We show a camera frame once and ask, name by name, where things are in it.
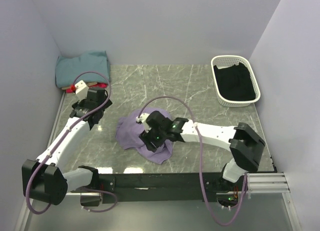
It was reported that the purple t shirt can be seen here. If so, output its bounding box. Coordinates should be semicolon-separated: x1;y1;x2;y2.
115;109;173;165

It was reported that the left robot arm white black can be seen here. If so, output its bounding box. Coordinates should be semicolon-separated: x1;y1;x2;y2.
21;87;112;207

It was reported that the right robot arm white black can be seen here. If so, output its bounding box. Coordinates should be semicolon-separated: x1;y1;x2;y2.
136;111;266;193

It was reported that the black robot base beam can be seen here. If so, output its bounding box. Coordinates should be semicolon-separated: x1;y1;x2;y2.
69;172;248;208

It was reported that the folded pink t shirt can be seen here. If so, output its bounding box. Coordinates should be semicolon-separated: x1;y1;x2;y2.
65;82;108;94

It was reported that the folded tan t shirt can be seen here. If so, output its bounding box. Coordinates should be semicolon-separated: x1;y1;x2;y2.
61;82;97;91

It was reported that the black t shirt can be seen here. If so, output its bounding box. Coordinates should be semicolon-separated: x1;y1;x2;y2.
213;62;256;102

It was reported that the white plastic laundry basket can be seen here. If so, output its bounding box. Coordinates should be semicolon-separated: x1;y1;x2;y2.
210;55;261;108

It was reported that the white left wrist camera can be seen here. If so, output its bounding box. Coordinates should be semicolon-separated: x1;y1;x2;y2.
70;80;89;97

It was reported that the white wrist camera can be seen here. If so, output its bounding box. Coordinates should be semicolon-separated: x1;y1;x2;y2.
135;113;151;133
70;80;89;97

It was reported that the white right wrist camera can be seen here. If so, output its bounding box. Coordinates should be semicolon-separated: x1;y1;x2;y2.
135;113;151;133

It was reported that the aluminium frame rail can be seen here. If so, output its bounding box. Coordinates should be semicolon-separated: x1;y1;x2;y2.
15;109;290;231

